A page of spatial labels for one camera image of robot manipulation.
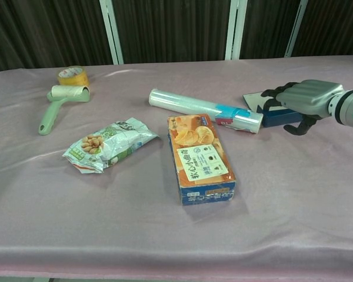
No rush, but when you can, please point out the orange cookie box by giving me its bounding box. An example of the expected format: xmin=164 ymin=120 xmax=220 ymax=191
xmin=166 ymin=113 xmax=237 ymax=206

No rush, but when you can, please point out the pink tablecloth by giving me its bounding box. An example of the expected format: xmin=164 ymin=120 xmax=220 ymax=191
xmin=0 ymin=55 xmax=353 ymax=278

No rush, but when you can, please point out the green lint roller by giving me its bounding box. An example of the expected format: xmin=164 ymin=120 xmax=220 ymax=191
xmin=38 ymin=85 xmax=92 ymax=136

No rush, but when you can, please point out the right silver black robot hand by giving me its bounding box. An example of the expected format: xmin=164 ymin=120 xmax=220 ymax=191
xmin=261 ymin=79 xmax=345 ymax=136

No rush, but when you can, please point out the dark blue floral box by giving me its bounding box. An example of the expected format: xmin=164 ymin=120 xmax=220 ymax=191
xmin=242 ymin=91 xmax=304 ymax=127

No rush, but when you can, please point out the green white nut snack bag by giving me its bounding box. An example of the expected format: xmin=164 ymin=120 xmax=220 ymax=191
xmin=61 ymin=117 xmax=160 ymax=174

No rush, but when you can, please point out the white partition post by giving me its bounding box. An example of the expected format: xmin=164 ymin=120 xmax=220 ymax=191
xmin=99 ymin=0 xmax=124 ymax=65
xmin=225 ymin=0 xmax=248 ymax=61
xmin=284 ymin=0 xmax=308 ymax=58

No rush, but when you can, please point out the clear cling film roll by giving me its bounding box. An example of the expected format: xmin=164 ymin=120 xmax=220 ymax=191
xmin=148 ymin=88 xmax=264 ymax=135

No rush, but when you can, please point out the yellow packing tape roll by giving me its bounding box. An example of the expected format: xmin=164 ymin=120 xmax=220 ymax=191
xmin=57 ymin=66 xmax=91 ymax=87

